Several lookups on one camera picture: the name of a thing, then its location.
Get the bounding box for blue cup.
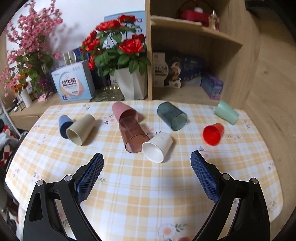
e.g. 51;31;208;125
59;115;74;139

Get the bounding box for red cup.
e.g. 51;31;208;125
202;123;224;146

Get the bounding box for beige cup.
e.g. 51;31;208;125
66;114;96;146

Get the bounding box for mint green cup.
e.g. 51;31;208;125
214;100;239;125

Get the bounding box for white cup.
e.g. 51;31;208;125
142;132;173;163

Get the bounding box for transparent brown-pink cup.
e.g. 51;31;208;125
119;116;149;153

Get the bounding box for transparent dark teal cup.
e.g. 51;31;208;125
157;102;188;131

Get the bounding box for pink opaque cup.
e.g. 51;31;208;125
112;101;138;122

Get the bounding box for yellow checked tablecloth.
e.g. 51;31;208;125
5;100;283;240

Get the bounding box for low wooden cabinet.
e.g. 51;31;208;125
9;93;90;131

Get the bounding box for white bottle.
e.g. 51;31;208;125
21;89;33;108

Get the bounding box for purple box on shelf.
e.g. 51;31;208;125
201;74;224;100

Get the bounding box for light blue probiotics box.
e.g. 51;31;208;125
51;61;95;102

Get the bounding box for green glass tray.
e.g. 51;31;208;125
90;85;125;102

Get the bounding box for white faceted vase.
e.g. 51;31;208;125
114;68;147;100

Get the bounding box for white and dark snack box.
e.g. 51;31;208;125
153;52;204;89

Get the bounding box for wooden shelf unit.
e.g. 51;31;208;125
145;1;260;109

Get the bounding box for pink blossom branches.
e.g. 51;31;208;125
1;1;63;96

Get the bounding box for red rose bouquet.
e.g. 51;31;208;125
80;15;151;76

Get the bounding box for small glass perfume bottle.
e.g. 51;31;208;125
208;10;220;31

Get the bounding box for red basket on shelf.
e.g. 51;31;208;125
176;1;214;27

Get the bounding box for papers on shelf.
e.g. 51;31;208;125
151;16;202;26

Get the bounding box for light blue box behind roses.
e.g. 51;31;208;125
104;11;147;35

